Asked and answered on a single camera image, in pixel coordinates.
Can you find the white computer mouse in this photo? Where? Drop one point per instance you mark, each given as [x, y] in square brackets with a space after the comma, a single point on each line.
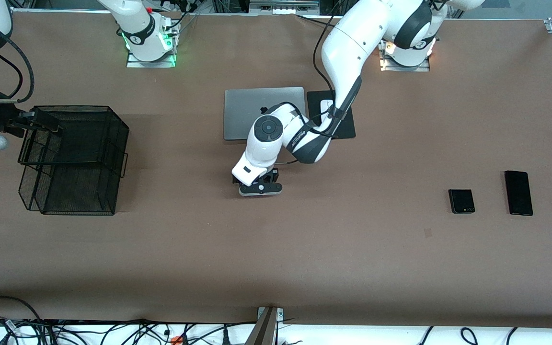
[325, 106]

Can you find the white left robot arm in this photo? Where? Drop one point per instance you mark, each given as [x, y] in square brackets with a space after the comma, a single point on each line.
[352, 43]

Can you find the black mouse pad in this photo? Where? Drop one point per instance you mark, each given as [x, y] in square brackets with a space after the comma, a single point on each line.
[314, 98]

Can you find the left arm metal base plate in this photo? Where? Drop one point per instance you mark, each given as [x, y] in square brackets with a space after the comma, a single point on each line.
[424, 68]

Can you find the silver closed laptop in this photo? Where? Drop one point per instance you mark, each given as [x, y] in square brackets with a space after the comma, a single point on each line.
[237, 110]

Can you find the black flip phone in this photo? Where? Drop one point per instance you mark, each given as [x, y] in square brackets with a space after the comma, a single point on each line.
[461, 199]

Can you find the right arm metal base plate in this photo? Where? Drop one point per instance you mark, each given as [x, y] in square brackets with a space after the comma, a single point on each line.
[134, 63]

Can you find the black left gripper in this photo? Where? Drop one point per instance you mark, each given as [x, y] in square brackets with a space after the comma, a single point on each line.
[276, 176]

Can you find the black slab phone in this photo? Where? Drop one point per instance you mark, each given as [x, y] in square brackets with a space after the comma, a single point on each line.
[518, 193]

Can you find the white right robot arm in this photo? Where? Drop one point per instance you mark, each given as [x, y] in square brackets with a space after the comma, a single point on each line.
[137, 28]

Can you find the orange connector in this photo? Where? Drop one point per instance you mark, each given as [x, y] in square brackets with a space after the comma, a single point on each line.
[176, 340]

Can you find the metal camera mount pole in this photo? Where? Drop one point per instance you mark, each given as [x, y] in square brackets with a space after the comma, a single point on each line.
[264, 330]

